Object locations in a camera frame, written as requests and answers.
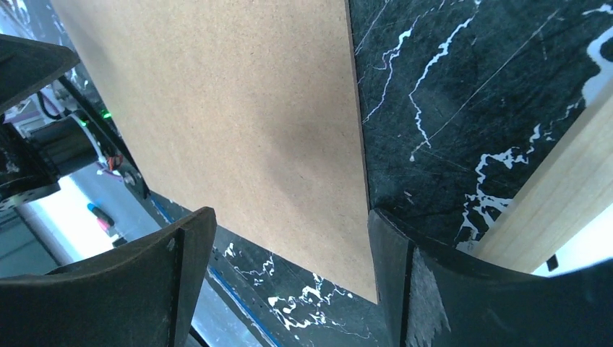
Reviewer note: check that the brown backing board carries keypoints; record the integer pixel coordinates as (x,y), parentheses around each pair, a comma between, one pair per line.
(249,107)

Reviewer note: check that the light wooden picture frame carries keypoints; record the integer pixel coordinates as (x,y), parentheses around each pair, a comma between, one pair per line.
(571,187)

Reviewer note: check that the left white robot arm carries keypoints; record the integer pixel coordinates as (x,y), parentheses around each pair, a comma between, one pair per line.
(33,163)

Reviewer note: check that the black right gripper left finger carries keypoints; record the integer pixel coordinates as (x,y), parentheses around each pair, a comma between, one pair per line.
(143,293)

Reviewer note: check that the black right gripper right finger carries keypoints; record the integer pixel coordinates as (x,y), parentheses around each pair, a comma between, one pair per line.
(432,294)

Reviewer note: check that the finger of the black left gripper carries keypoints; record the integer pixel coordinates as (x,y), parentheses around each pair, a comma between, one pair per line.
(29,65)

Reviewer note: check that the cat and books photo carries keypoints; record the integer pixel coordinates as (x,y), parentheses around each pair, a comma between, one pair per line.
(591,245)

